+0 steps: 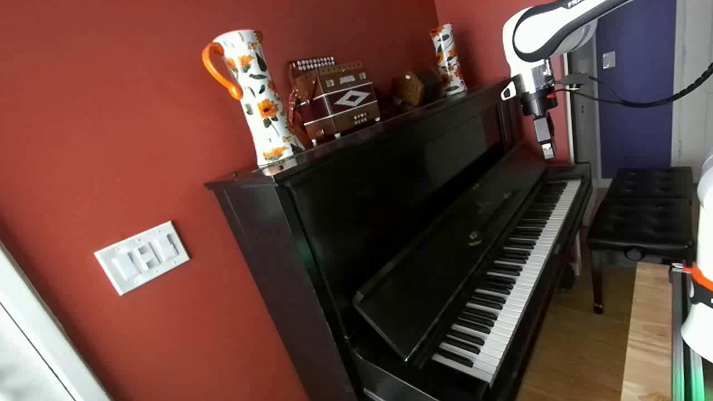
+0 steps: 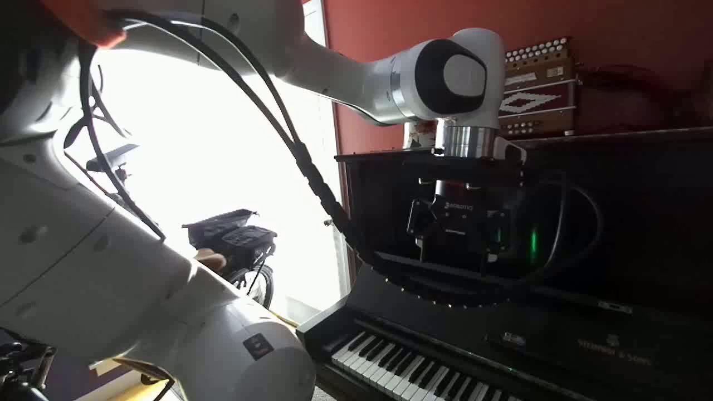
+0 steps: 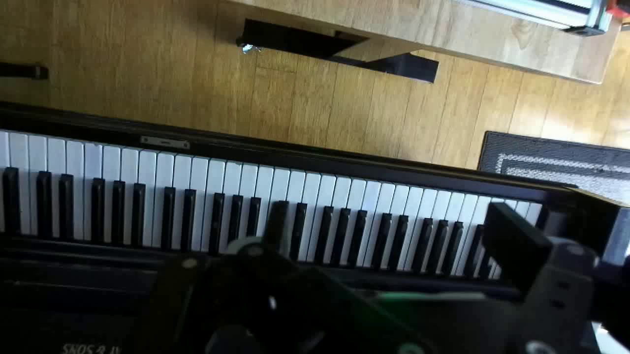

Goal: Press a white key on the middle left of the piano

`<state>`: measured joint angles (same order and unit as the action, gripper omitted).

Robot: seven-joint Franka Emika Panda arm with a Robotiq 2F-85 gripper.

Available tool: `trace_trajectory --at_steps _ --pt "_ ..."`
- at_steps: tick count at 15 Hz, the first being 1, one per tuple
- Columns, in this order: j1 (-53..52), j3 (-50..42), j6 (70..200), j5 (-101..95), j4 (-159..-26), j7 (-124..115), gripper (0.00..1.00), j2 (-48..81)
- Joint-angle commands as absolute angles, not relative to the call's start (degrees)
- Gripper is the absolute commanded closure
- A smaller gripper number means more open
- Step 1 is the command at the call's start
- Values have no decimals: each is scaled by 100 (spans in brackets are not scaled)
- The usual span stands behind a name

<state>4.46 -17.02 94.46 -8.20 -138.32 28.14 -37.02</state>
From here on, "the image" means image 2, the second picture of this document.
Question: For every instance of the black upright piano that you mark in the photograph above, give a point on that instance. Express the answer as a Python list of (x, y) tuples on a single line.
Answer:
[(623, 315)]

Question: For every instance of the wrist camera with green light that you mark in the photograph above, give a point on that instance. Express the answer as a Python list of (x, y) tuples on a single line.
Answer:
[(540, 223)]

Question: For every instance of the dark equipment at lower left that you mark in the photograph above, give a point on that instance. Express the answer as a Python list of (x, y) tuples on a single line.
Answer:
[(23, 368)]

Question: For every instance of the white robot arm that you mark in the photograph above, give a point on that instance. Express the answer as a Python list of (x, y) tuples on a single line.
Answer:
[(86, 276)]

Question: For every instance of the red accordion on piano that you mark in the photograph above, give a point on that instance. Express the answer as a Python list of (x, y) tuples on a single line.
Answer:
[(540, 96)]

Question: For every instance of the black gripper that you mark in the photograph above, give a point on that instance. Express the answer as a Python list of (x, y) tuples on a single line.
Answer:
[(463, 234)]

